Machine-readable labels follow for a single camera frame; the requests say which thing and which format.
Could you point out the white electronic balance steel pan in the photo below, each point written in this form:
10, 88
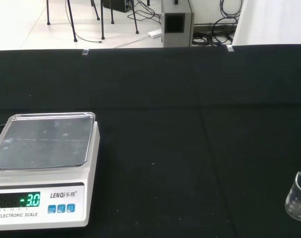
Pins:
41, 141

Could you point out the white power strip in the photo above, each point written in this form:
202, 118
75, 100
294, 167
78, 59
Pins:
154, 33

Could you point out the white screen panel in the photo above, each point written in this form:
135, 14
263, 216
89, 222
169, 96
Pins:
271, 22

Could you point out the metal cloth clip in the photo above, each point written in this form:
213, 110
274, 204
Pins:
229, 48
85, 51

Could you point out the black equipment case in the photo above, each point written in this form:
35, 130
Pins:
115, 5

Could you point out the black tripod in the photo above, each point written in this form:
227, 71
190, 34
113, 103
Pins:
102, 29
75, 38

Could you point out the grey metal box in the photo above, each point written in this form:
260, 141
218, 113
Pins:
187, 24

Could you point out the black bench cloth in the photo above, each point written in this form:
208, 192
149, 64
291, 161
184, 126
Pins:
165, 124

